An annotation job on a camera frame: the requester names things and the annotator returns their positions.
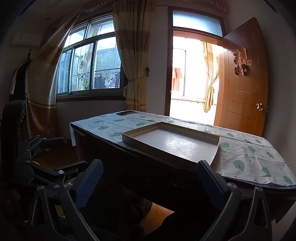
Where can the sliding glass window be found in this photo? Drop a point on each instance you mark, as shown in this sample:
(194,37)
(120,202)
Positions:
(78,64)

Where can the brass door knob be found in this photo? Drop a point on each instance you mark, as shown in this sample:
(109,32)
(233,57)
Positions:
(260,106)

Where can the frosted transom window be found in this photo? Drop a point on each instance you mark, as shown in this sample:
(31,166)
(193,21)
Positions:
(196,22)

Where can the yellow balcony curtain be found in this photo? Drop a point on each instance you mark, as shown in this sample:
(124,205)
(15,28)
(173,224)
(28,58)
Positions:
(211,92)

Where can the hanging laundry outside window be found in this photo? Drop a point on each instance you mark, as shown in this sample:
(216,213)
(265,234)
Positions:
(107,82)

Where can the black smartphone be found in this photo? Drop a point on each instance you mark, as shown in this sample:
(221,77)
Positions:
(126,112)

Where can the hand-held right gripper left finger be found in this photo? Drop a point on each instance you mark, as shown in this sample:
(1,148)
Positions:
(89,183)

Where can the yellow striped curtain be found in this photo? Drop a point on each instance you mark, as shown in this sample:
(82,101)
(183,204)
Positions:
(131,46)
(41,92)

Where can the dark wooden coat rack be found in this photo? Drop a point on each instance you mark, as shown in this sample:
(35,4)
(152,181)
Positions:
(22,78)

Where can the gold door ornament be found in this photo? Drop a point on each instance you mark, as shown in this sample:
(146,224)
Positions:
(241,62)

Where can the dark curtain wall hook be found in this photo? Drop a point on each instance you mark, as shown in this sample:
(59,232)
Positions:
(147,70)

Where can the white cardboard tray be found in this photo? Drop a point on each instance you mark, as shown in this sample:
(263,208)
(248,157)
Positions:
(171,141)

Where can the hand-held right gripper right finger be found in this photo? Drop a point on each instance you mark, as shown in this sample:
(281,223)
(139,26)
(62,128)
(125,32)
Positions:
(211,180)

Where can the orange wooden door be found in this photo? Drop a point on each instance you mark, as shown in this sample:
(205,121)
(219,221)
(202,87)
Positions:
(240,97)

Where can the orange hanging towel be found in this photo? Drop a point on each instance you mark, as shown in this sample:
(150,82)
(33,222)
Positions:
(177,78)

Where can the white wall air conditioner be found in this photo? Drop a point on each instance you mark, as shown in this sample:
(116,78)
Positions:
(26,39)

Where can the green cloud print tablecloth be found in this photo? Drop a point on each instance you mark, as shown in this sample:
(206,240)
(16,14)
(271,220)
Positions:
(242,148)

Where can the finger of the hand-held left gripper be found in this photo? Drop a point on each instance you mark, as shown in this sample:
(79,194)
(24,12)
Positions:
(53,141)
(69,168)

